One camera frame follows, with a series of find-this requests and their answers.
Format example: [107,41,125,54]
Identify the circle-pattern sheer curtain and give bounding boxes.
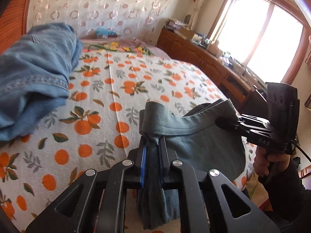
[27,0,171,45]

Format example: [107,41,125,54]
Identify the floral pink blanket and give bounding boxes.
[81,38,170,58]

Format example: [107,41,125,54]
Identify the stack of papers on cabinet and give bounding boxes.
[166,18,187,30]

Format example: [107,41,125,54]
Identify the blue item box at headboard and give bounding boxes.
[95,27,118,38]

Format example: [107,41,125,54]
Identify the cardboard box on cabinet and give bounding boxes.
[178,27,195,39]

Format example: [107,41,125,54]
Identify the wooden-framed window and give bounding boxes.
[208,0,310,84]

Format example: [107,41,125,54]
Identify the person's right hand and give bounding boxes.
[253,146,291,177]

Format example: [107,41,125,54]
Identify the orange-print bed sheet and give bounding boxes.
[0,48,258,233]

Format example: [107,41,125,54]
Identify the folded blue denim jeans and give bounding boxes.
[1,23,83,142]

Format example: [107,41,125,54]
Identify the wooden sideboard cabinet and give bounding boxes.
[156,28,268,112]

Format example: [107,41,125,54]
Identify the white bottle on cabinet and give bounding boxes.
[208,40,219,56]

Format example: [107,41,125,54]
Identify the person's right forearm dark sleeve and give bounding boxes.
[264,160,310,232]

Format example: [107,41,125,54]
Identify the grey-blue shorts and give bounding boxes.
[137,99,246,230]

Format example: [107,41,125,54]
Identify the wooden louvred wardrobe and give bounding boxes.
[1,0,30,52]

